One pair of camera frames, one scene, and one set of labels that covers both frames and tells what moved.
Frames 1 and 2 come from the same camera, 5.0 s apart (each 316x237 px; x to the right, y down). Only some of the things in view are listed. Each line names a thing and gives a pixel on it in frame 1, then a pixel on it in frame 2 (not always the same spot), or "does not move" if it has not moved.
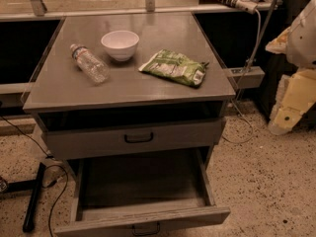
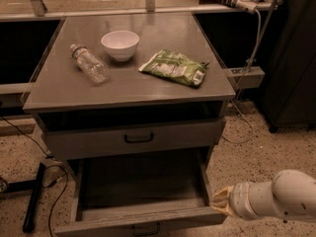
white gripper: (303, 41) → (239, 199)
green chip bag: (177, 66) does not move
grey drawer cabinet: (133, 102) does not move
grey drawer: (139, 196) does not move
